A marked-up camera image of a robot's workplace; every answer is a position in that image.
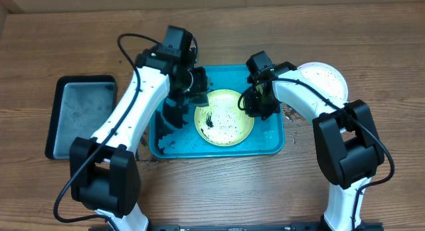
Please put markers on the white speckled plate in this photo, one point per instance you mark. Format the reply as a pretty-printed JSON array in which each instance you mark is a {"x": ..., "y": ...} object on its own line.
[{"x": 325, "y": 77}]

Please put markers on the yellow-green rimmed plate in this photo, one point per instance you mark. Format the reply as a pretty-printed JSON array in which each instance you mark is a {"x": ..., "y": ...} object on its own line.
[{"x": 222, "y": 123}]

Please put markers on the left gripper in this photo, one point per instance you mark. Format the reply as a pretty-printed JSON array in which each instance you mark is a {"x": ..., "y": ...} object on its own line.
[{"x": 200, "y": 74}]

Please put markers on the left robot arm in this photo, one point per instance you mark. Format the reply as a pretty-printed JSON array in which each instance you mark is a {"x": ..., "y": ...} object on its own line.
[{"x": 104, "y": 175}]

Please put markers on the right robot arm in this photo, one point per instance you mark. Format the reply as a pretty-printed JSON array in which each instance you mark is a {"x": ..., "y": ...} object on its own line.
[{"x": 347, "y": 145}]

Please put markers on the black water tray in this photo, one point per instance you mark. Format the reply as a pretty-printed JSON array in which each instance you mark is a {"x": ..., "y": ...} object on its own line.
[{"x": 81, "y": 105}]

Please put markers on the dark green sponge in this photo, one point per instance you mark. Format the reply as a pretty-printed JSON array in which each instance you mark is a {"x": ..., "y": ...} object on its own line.
[{"x": 200, "y": 100}]

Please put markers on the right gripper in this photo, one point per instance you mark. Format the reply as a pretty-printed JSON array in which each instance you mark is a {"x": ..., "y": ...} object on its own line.
[{"x": 254, "y": 111}]

